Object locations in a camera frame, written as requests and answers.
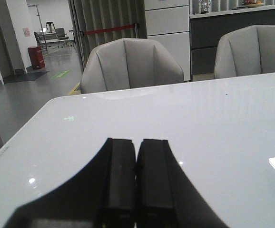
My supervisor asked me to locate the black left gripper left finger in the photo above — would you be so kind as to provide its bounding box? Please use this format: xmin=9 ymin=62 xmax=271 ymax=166
xmin=5 ymin=138 xmax=136 ymax=228

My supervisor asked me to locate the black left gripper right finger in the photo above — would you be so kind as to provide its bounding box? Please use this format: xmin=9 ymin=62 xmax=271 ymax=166
xmin=137 ymin=139 xmax=227 ymax=228

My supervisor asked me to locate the grey armchair left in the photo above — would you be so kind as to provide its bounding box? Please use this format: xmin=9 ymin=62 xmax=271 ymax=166
xmin=80 ymin=38 xmax=184 ymax=94

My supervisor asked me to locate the grey armchair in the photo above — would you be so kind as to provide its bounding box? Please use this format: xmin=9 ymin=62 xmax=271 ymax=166
xmin=214 ymin=25 xmax=275 ymax=79
xmin=80 ymin=38 xmax=184 ymax=94

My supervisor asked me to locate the red trash bin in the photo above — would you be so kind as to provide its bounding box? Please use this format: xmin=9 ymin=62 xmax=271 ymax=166
xmin=28 ymin=46 xmax=45 ymax=69

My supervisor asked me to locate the grey office chair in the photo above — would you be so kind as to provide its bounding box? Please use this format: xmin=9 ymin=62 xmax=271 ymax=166
xmin=55 ymin=28 xmax=69 ymax=47

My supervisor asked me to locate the metal work table background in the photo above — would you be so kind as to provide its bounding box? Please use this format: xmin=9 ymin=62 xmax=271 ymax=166
xmin=34 ymin=32 xmax=57 ymax=50

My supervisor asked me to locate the dark grey kitchen counter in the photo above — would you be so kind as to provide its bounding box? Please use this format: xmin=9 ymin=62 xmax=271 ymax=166
xmin=189 ymin=3 xmax=275 ymax=76

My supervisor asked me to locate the grey armchair right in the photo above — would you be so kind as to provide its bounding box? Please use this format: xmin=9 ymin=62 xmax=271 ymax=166
xmin=214 ymin=25 xmax=275 ymax=79

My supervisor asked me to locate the white refrigerator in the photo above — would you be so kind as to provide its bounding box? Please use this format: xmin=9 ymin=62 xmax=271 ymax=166
xmin=144 ymin=0 xmax=191 ymax=81

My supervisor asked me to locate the small figurine on counter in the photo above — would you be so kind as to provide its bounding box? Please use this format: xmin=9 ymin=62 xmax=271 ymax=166
xmin=199 ymin=0 xmax=211 ymax=14

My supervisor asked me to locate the fruit bowl on counter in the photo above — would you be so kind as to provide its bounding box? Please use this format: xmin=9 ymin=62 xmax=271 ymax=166
xmin=242 ymin=0 xmax=265 ymax=8

